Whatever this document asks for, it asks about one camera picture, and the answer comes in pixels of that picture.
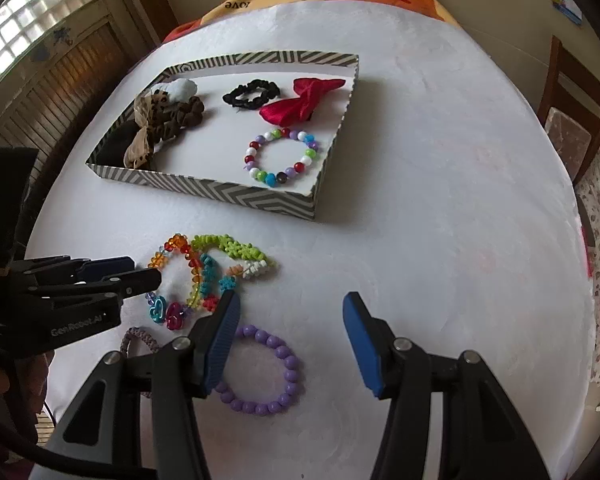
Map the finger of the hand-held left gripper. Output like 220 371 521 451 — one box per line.
27 267 163 303
10 256 137 282

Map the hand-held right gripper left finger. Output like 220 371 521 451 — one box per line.
47 290 242 480

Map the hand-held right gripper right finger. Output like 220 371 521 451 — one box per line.
343 291 551 480

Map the heart charm bracelet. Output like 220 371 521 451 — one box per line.
145 291 193 332

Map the purple bead bracelet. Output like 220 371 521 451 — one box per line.
214 324 304 417

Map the leopard print bow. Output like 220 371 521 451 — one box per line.
123 89 181 171

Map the black sponge hair accessory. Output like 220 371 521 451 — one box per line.
99 122 143 167

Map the striped shallow cardboard box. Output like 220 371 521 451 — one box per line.
85 51 360 222

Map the multicolour round bead bracelet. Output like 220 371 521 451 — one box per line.
244 127 322 189

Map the brown scrunchie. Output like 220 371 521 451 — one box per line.
152 95 207 137

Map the white scrunchie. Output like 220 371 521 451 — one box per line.
155 78 199 102

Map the black scrunchie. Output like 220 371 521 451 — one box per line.
222 79 282 111

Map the red fabric bow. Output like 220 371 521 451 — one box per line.
259 76 347 127

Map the wooden slatted door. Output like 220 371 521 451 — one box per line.
0 12 148 211

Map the glass block window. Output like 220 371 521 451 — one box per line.
0 0 103 98

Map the chair seat cushion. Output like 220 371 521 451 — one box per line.
545 106 600 182

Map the wooden chair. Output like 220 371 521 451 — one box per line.
536 35 600 186

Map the braided pink hair tie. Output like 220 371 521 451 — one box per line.
120 326 162 396

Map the teal bead bracelet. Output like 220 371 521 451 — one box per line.
199 254 239 312

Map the green bead bracelet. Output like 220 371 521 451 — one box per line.
190 232 281 282

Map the black cable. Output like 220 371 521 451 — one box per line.
0 405 158 480

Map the wall calendar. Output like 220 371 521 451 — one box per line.
550 0 584 27

